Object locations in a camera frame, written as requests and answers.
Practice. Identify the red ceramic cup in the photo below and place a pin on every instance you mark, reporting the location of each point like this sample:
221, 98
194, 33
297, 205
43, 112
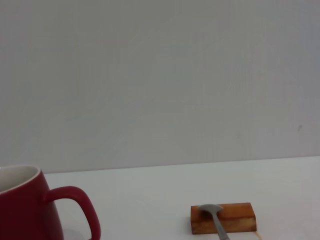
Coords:
27, 210

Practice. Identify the dark orange wooden block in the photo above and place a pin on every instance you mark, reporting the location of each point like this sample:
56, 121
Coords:
237, 218

